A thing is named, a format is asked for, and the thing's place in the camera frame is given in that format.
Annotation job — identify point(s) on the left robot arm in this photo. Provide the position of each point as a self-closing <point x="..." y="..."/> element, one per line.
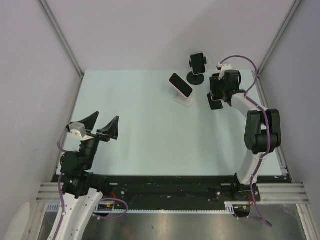
<point x="79" y="190"/>

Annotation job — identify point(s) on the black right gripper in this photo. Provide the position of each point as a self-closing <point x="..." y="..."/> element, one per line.
<point x="223" y="78"/>

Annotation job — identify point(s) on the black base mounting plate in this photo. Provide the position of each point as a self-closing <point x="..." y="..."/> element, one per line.
<point x="174" y="193"/>

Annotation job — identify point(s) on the aluminium front rail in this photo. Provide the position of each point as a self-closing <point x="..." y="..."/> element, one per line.
<point x="278" y="193"/>

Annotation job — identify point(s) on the phone in black clamp stand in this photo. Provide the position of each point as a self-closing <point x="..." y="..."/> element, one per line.
<point x="198" y="62"/>

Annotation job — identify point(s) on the aluminium corner post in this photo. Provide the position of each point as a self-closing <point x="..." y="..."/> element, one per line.
<point x="50" y="16"/>
<point x="280" y="33"/>

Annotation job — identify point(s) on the white folding phone stand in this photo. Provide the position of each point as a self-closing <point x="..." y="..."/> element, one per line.
<point x="179" y="98"/>

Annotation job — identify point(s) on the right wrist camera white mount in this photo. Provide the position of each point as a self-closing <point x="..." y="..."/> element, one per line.
<point x="222" y="67"/>

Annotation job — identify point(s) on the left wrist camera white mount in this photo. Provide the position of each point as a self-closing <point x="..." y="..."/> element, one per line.
<point x="78" y="131"/>

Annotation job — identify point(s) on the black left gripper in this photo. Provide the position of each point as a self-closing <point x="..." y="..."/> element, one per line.
<point x="111" y="130"/>

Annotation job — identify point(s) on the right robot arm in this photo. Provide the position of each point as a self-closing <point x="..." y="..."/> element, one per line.
<point x="262" y="134"/>

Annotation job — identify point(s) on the black folding phone stand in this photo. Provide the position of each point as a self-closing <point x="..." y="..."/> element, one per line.
<point x="214" y="104"/>

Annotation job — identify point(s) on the black round-base clamp stand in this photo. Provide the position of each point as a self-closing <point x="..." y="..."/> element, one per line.
<point x="195" y="79"/>

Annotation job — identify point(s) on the pink phone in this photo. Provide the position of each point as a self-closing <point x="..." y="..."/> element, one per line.
<point x="180" y="85"/>
<point x="215" y="87"/>

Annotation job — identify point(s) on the left aluminium corner post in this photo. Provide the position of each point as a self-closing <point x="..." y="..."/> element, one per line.
<point x="50" y="16"/>

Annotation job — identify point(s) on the right aluminium corner post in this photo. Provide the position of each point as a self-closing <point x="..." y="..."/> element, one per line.
<point x="280" y="33"/>

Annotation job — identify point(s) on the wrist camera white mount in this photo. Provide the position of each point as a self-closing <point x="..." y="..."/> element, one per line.
<point x="78" y="131"/>
<point x="222" y="67"/>

